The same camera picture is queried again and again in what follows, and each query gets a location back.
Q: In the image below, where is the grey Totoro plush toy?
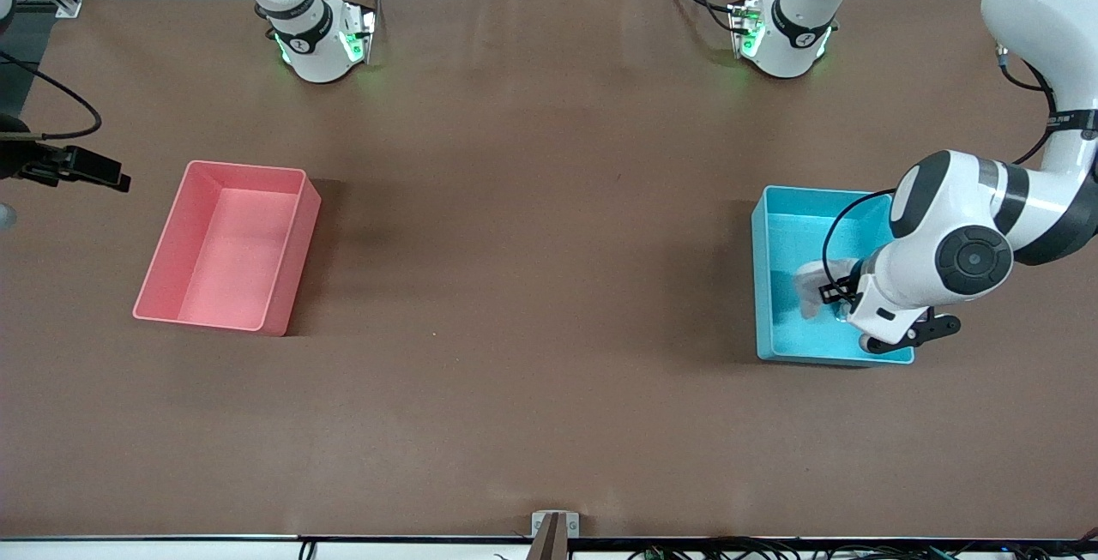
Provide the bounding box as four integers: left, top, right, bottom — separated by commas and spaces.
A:
793, 258, 859, 322

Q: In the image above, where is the blue plastic box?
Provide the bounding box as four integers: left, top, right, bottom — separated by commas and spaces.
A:
751, 185, 915, 366

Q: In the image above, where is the pink plastic box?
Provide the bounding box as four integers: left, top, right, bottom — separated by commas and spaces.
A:
133, 160, 323, 337

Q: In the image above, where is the brown table mat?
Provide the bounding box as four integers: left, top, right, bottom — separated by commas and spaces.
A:
0, 0, 1098, 539

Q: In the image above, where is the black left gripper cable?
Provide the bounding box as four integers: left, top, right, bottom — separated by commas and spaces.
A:
822, 190, 895, 286

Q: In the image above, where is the metal table edge bracket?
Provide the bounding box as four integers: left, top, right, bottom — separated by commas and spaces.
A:
531, 510, 581, 560

